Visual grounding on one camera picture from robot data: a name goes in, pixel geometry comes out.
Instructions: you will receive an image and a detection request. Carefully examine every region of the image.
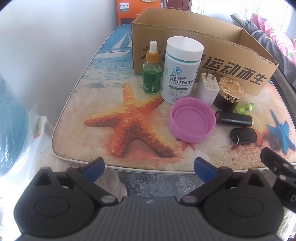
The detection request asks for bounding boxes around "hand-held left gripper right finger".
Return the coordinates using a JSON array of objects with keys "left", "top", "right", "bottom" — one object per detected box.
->
[{"left": 180, "top": 157, "right": 273, "bottom": 206}]

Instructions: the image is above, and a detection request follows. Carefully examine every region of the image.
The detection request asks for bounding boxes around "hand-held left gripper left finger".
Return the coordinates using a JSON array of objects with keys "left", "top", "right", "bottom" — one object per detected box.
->
[{"left": 30, "top": 157, "right": 119, "bottom": 207}]

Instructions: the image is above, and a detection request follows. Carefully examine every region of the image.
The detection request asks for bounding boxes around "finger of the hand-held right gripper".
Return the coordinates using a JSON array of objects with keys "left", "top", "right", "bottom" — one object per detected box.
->
[{"left": 260, "top": 147, "right": 296, "bottom": 186}]

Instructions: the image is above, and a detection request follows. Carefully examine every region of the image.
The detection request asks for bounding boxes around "black key fob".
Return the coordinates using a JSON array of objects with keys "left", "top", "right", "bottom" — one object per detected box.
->
[{"left": 230, "top": 127, "right": 258, "bottom": 149}]

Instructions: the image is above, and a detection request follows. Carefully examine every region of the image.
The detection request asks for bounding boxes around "black lipstick tube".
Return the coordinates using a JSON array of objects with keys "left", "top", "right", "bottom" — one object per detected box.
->
[{"left": 215, "top": 110, "right": 254, "bottom": 127}]

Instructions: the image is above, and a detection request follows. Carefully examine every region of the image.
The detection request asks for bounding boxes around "white charger plug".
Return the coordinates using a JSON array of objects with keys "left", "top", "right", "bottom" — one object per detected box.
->
[{"left": 196, "top": 71, "right": 220, "bottom": 106}]

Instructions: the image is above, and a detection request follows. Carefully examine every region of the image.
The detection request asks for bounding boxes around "dark jar with gold lid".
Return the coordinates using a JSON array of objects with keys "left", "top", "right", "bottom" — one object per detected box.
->
[{"left": 213, "top": 76, "right": 245, "bottom": 111}]

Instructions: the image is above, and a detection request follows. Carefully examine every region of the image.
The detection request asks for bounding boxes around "white vitamin bottle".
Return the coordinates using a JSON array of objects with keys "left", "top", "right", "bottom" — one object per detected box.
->
[{"left": 161, "top": 36, "right": 204, "bottom": 105}]

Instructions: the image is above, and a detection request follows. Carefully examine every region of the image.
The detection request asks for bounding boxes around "brown cardboard box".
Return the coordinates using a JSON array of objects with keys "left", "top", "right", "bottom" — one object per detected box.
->
[{"left": 131, "top": 8, "right": 279, "bottom": 96}]

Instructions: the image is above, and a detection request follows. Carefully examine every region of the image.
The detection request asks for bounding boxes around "pink plastic lid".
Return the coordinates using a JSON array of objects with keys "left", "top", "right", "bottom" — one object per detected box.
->
[{"left": 168, "top": 97, "right": 216, "bottom": 143}]

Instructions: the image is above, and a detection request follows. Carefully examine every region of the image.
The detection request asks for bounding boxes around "clear plastic bag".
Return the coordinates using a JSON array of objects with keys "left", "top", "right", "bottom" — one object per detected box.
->
[{"left": 0, "top": 72, "right": 47, "bottom": 176}]

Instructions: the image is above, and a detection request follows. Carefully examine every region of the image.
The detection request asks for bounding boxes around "green dropper bottle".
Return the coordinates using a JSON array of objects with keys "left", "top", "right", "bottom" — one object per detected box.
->
[{"left": 142, "top": 40, "right": 162, "bottom": 95}]

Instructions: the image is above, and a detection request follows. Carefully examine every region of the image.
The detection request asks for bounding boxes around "grey blanket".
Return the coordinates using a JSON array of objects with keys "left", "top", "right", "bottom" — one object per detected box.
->
[{"left": 231, "top": 14, "right": 296, "bottom": 72}]

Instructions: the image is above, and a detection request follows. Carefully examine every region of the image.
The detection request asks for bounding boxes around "orange appliance box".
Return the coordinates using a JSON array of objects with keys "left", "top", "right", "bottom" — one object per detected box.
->
[{"left": 116, "top": 0, "right": 162, "bottom": 25}]

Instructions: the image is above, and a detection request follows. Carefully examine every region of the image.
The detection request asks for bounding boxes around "white glass door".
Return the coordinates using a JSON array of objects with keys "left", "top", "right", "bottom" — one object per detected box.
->
[{"left": 191, "top": 0, "right": 294, "bottom": 26}]

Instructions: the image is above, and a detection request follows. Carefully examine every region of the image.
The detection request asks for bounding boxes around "dark red wooden door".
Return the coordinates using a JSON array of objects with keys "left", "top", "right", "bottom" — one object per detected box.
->
[{"left": 166, "top": 0, "right": 192, "bottom": 13}]

